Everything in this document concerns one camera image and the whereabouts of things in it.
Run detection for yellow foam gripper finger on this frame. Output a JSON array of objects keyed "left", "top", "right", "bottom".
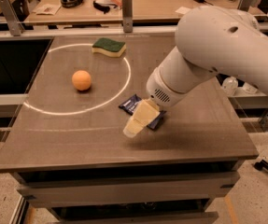
[
  {"left": 133, "top": 99, "right": 160, "bottom": 126},
  {"left": 123, "top": 118, "right": 148, "bottom": 138}
]

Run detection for blue rxbar blueberry wrapper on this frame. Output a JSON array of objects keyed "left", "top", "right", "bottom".
[{"left": 119, "top": 94, "right": 166, "bottom": 130}]

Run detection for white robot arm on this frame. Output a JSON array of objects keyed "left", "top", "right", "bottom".
[{"left": 123, "top": 6, "right": 268, "bottom": 137}]

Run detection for orange fruit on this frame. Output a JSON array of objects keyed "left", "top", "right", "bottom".
[{"left": 72, "top": 70, "right": 92, "bottom": 91}]

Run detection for green yellow sponge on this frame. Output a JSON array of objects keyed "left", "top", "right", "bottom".
[{"left": 92, "top": 37, "right": 126, "bottom": 58}]

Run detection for clear plastic bottle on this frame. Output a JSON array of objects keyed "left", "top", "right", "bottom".
[{"left": 221, "top": 77, "right": 238, "bottom": 96}]

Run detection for lower cabinet drawer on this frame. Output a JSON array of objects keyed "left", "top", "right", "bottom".
[{"left": 50, "top": 212, "right": 219, "bottom": 224}]

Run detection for cabinet drawer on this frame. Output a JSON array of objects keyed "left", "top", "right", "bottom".
[
  {"left": 18, "top": 172, "right": 239, "bottom": 208},
  {"left": 50, "top": 212, "right": 219, "bottom": 224}
]

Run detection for upper cabinet drawer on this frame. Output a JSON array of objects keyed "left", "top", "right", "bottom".
[{"left": 18, "top": 172, "right": 239, "bottom": 208}]

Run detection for white paper sheet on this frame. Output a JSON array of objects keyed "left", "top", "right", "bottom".
[{"left": 176, "top": 7, "right": 190, "bottom": 15}]

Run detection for black sunglasses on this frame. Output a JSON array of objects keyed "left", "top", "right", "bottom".
[{"left": 93, "top": 0, "right": 119, "bottom": 14}]

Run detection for small printed card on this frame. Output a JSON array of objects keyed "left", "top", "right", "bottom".
[{"left": 35, "top": 4, "right": 61, "bottom": 15}]

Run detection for middle metal bracket post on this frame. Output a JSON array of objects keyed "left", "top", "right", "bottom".
[{"left": 122, "top": 0, "right": 133, "bottom": 33}]

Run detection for left metal bracket post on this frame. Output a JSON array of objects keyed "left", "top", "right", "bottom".
[{"left": 0, "top": 0, "right": 24, "bottom": 36}]

